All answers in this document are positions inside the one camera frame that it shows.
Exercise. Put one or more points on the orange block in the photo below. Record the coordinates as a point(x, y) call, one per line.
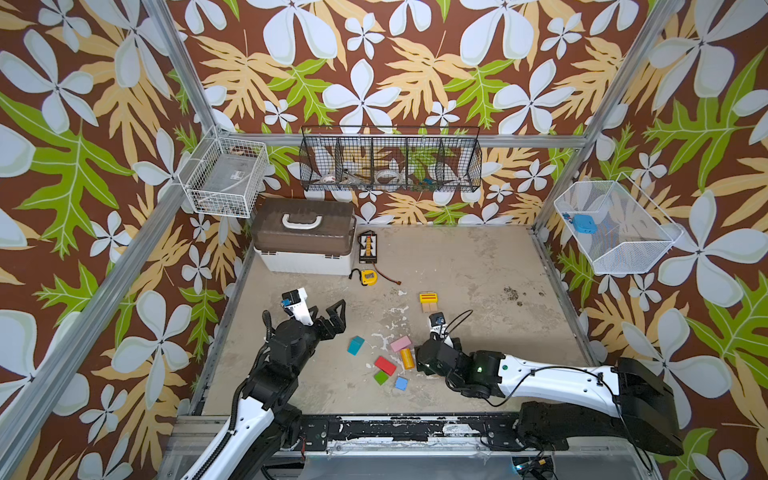
point(407, 358)

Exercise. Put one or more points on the black wire basket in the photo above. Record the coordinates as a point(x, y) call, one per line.
point(423, 159)

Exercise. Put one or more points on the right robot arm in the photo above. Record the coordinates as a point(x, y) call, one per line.
point(559, 402)

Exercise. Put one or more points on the green block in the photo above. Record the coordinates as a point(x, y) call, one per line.
point(381, 377)

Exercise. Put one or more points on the blue block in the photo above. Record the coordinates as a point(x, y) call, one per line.
point(401, 383)

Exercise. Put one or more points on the white mesh basket right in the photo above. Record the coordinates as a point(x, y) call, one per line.
point(634, 232)

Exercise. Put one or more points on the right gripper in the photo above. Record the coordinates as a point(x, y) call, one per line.
point(430, 351)

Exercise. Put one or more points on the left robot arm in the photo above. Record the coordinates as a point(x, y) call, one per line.
point(262, 421)

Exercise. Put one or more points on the pink block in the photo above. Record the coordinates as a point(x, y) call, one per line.
point(401, 343)

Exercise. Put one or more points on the yellow red striped block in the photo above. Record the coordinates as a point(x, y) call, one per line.
point(428, 298)

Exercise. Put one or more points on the white wire basket left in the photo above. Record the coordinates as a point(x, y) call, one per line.
point(224, 175)

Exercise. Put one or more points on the black orange battery charger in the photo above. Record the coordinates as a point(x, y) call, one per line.
point(367, 242)

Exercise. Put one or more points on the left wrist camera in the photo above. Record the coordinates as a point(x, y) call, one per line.
point(295, 305)

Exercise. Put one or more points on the blue object in basket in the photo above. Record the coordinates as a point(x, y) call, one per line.
point(584, 224)

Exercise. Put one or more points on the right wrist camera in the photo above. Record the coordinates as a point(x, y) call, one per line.
point(438, 327)

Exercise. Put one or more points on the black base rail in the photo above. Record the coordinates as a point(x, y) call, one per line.
point(495, 431)

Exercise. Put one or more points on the yellow tape measure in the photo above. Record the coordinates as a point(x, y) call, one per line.
point(366, 277)

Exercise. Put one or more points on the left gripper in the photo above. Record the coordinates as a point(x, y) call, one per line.
point(338, 325)

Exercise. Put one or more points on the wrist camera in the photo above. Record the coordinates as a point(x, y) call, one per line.
point(438, 327)
point(295, 305)

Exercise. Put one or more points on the teal wedge block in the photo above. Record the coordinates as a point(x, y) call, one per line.
point(355, 345)

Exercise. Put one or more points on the brown lid tool box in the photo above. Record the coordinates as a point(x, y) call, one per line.
point(303, 236)

